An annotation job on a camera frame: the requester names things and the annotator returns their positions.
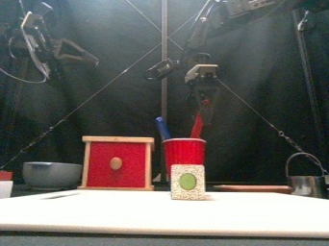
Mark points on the toy sushi roll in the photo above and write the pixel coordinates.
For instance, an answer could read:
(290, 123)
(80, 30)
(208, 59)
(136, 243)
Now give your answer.
(188, 181)

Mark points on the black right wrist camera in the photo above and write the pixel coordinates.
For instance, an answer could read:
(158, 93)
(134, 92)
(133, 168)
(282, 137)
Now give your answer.
(161, 68)

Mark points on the grey vertical frame pole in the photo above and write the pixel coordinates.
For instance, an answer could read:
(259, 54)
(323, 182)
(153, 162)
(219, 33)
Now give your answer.
(165, 102)

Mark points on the pink square plate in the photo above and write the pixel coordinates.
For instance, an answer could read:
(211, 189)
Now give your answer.
(253, 189)

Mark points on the red and white block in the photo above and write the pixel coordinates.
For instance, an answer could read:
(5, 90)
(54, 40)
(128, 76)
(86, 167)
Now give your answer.
(6, 189)

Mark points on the black frame upright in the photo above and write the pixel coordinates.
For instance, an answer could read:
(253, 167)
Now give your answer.
(307, 80)

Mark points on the pale blue bowl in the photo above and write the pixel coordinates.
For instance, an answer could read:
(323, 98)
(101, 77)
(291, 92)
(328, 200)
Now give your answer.
(52, 176)

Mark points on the red plastic cup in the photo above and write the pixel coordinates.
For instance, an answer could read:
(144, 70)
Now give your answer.
(184, 152)

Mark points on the blue toy utensil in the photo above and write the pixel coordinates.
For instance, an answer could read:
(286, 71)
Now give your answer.
(163, 128)

